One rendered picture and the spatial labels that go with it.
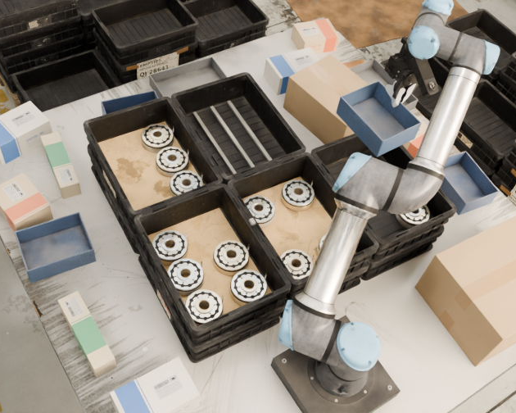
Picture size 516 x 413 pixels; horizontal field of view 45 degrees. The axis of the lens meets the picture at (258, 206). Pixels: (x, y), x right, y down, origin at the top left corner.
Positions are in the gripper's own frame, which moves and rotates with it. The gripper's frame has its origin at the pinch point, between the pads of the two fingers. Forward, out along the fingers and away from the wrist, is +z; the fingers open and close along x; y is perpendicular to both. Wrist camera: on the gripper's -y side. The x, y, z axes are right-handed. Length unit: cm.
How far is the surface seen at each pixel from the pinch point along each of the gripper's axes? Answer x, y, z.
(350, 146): 3.1, 7.6, 24.3
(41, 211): 98, 37, 45
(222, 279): 63, -14, 35
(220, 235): 56, 0, 35
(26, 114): 89, 75, 42
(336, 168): 8.8, 5.4, 30.7
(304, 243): 35, -15, 33
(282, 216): 35.8, -3.0, 32.9
